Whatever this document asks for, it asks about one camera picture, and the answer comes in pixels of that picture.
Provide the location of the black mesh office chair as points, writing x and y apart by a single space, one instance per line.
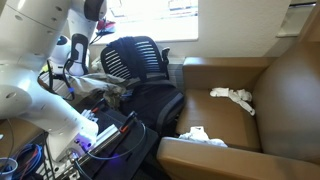
150 100

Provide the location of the aluminium rail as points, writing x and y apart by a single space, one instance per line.
106 135

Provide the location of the bright window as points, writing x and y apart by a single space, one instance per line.
156 23

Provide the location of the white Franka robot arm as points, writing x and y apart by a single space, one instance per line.
33 96

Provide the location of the white paper cup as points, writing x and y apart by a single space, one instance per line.
7 168

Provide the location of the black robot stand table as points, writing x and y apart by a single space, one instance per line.
133 153

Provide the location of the khaki t-shirt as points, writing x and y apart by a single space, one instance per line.
100 83

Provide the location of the white twisted socks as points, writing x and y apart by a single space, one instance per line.
240 97

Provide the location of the white object behind chair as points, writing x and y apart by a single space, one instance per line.
96 65

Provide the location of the white crumpled printed cloth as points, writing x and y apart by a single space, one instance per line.
200 136

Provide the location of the tan leather couch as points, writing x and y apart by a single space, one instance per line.
286 100

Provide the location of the red and blue object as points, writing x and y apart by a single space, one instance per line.
106 26

